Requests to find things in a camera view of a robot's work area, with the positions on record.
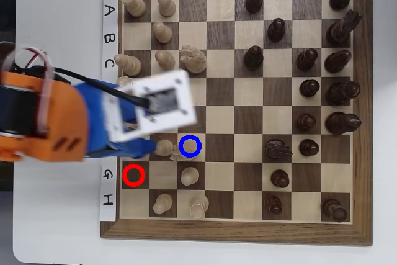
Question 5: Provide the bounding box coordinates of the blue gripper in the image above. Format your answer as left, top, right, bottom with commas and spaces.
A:
74, 80, 156, 159

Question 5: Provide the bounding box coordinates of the light wooden knight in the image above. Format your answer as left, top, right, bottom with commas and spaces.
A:
179, 44, 208, 74
169, 136, 202, 163

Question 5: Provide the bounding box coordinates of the light wooden pawn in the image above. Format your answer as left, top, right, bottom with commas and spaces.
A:
154, 139, 175, 156
156, 0, 177, 17
152, 192, 174, 215
151, 22, 173, 45
154, 50, 176, 72
181, 166, 200, 186

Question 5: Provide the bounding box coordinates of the light wooden queen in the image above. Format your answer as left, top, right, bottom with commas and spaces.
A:
116, 76, 134, 88

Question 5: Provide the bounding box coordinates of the light wooden bishop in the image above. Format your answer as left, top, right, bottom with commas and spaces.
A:
114, 53, 143, 77

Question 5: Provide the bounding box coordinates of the light wooden rook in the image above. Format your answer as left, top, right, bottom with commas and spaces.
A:
189, 195, 210, 220
119, 0, 147, 18

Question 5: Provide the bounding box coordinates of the white paper letter strip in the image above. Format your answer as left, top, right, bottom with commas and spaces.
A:
99, 0, 119, 222

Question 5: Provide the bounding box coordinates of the wooden chessboard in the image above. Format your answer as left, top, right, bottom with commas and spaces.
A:
100, 0, 373, 246

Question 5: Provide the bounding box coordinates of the dark wooden knight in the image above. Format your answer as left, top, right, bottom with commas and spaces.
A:
263, 140, 294, 162
326, 9, 363, 46

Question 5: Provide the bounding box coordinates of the dark wooden pawn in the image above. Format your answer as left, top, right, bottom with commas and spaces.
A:
244, 45, 264, 71
267, 18, 286, 43
299, 79, 321, 98
245, 0, 264, 14
298, 138, 320, 157
270, 169, 291, 189
263, 195, 283, 215
296, 48, 319, 72
294, 112, 317, 132

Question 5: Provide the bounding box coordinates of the dark wooden king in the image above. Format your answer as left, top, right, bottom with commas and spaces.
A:
324, 111, 362, 135

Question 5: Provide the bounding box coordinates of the dark wooden queen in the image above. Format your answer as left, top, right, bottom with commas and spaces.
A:
324, 81, 361, 106

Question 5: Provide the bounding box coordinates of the dark wooden bishop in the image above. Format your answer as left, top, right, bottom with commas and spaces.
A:
324, 49, 353, 74

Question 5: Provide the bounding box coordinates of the black camera cable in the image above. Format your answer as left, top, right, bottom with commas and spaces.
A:
51, 66, 153, 111

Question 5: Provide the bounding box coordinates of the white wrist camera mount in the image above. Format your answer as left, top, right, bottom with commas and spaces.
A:
104, 69, 199, 142

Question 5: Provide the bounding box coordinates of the white red servo wire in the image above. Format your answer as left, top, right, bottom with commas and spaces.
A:
18, 47, 55, 137

